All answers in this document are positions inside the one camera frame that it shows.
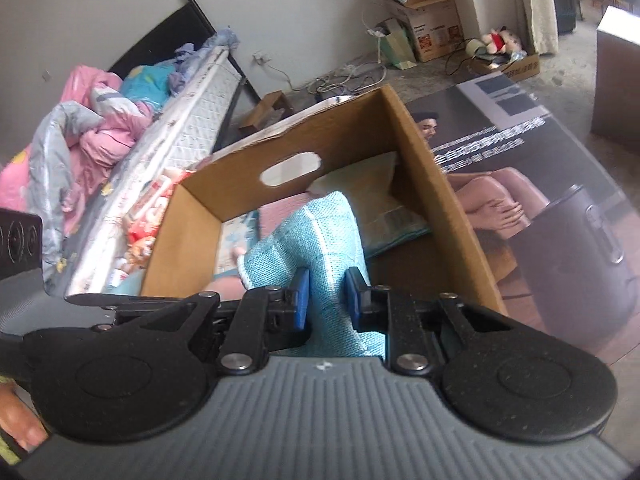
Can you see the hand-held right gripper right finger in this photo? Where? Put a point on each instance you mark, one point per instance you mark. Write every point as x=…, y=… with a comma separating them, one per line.
x=356, y=300

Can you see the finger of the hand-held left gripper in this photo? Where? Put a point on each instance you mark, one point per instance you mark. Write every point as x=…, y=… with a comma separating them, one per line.
x=125, y=300

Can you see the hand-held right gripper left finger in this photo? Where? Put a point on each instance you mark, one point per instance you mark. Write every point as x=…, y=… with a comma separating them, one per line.
x=300, y=300

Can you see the teal knitted cloth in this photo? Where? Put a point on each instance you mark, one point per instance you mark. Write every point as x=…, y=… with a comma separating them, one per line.
x=310, y=240

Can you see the pink foam-textured soft pack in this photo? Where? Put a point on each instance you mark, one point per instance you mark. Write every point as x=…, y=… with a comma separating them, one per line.
x=282, y=212

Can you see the person's left hand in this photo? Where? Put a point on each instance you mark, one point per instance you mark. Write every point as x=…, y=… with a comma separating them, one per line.
x=20, y=415

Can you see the white and blue packet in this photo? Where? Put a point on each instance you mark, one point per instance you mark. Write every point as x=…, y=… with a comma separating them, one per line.
x=235, y=240

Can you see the red and white packet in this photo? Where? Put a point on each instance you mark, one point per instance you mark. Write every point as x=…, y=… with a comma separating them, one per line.
x=150, y=215

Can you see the clear plastic bagged cloth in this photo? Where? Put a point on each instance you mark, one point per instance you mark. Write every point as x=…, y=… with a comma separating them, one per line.
x=370, y=195

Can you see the pink and grey quilt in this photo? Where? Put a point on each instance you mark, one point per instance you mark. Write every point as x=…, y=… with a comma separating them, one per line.
x=95, y=130

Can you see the white quilted mattress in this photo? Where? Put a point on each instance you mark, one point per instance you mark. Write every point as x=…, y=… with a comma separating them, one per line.
x=170, y=135

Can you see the small open cardboard box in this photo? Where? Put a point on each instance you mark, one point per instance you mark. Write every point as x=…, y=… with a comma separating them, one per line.
x=265, y=110

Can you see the blue cartoon print pillow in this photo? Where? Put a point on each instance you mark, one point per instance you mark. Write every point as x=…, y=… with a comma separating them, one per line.
x=145, y=85

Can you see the large printed floor poster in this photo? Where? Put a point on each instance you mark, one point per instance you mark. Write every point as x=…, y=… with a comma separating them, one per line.
x=550, y=170

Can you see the black headboard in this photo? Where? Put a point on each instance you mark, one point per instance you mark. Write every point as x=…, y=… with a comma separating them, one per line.
x=160, y=35

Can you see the light purple cloth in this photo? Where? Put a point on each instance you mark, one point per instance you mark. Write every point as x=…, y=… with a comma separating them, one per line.
x=200, y=55

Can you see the green paper bag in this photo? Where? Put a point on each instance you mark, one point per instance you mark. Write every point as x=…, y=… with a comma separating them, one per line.
x=397, y=45

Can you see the low cardboard tray box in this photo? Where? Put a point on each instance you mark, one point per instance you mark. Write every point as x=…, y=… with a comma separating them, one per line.
x=520, y=66

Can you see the tall printed cardboard box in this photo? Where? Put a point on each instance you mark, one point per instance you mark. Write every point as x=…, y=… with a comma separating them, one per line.
x=430, y=15

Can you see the red and white plush toy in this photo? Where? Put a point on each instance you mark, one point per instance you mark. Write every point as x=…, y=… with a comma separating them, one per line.
x=500, y=40

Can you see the plain brown cardboard box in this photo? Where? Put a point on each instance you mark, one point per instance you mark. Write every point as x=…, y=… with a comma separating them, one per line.
x=617, y=75

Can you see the cream curtain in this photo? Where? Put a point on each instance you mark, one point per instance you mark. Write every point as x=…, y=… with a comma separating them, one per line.
x=537, y=5

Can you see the black metal bed frame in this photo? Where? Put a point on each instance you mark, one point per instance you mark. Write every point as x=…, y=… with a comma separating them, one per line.
x=237, y=95

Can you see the white wall outlet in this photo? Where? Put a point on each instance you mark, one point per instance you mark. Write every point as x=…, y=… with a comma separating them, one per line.
x=262, y=56

